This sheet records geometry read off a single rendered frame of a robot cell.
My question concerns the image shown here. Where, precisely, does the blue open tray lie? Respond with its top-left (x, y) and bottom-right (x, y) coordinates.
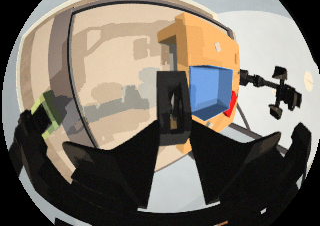
top-left (189, 65), bottom-right (233, 118)

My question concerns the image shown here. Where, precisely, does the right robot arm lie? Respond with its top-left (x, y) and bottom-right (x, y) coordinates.
top-left (246, 74), bottom-right (302, 111)

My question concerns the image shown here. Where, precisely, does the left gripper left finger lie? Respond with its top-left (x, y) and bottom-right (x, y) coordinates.
top-left (62, 120), bottom-right (160, 209)

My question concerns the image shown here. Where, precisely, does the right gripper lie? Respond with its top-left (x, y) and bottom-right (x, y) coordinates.
top-left (268, 66), bottom-right (287, 120)

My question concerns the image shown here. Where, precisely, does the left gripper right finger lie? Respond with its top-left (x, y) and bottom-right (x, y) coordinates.
top-left (189, 119), bottom-right (281, 205)

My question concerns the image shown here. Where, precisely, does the red rectangular block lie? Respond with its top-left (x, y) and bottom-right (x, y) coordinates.
top-left (223, 90), bottom-right (237, 118)

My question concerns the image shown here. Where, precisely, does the small grey flat square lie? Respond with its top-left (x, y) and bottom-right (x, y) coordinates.
top-left (214, 42), bottom-right (221, 52)

